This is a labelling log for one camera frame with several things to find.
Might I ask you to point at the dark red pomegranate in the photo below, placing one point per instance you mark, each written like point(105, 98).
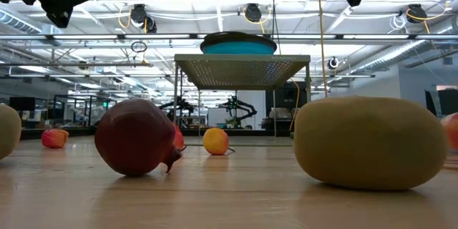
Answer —
point(136, 137)
point(451, 130)

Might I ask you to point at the small red-orange pear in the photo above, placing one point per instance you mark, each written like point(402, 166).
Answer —
point(179, 136)

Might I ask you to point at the green perforated metal shelf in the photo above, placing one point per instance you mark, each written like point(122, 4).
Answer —
point(238, 71)

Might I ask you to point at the blue bowl with grey rim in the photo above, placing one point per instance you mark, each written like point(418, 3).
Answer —
point(238, 44)

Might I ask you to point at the small yellow-orange fruit with stem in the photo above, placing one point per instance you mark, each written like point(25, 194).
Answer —
point(215, 140)

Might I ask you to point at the black background panel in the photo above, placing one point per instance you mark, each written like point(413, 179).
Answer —
point(286, 100)

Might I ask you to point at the small round red-orange fruit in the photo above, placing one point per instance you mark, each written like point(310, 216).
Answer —
point(54, 138)

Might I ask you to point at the black background robot arm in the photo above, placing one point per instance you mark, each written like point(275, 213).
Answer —
point(239, 109)
point(179, 106)

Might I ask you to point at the silver ventilation duct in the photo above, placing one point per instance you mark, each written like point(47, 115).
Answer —
point(18, 23)
point(393, 55)

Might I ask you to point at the black background monitor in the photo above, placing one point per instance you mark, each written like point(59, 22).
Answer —
point(447, 100)
point(21, 103)

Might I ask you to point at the black metal table frame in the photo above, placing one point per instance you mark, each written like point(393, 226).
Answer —
point(107, 133)

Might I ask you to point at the brown-green kiwi fruit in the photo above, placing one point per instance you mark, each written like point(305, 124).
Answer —
point(370, 143)
point(7, 130)

